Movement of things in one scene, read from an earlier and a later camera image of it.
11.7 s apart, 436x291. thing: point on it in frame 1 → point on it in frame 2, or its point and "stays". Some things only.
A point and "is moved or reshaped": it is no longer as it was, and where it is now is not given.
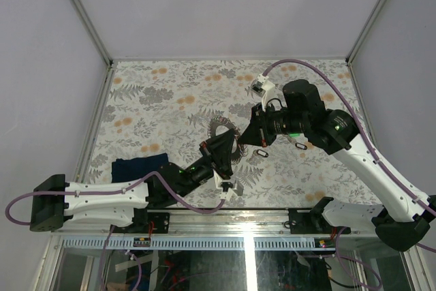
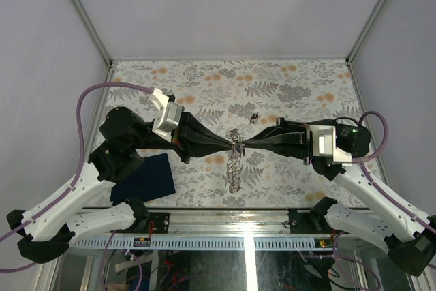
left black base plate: [161, 220] stays
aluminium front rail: [215, 222] stays
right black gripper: [253, 133] → [288, 138]
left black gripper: [219, 152] → [191, 138]
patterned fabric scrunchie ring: [240, 152] is moved or reshaped
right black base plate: [310, 221] stays
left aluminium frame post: [84, 13] stays
